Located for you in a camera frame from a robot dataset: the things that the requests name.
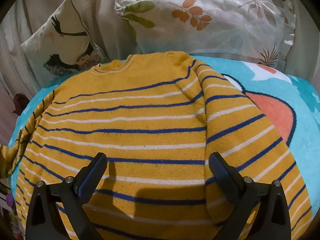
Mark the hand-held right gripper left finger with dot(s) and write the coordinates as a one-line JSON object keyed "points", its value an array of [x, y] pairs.
{"points": [[88, 178]]}

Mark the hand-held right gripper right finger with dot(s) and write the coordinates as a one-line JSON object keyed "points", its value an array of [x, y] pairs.
{"points": [[223, 172]]}

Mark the yellow striped sweater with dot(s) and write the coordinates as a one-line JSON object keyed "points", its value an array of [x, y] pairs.
{"points": [[140, 130]]}

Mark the teal printed blanket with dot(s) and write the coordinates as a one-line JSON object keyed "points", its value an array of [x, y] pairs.
{"points": [[282, 110]]}

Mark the dark red cloth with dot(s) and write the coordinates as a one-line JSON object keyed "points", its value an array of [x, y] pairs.
{"points": [[19, 103]]}

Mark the cream bird print cushion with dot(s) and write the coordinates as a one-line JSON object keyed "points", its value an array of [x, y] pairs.
{"points": [[63, 46]]}

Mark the white leaf print pillow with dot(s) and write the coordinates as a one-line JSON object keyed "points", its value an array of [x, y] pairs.
{"points": [[212, 22]]}

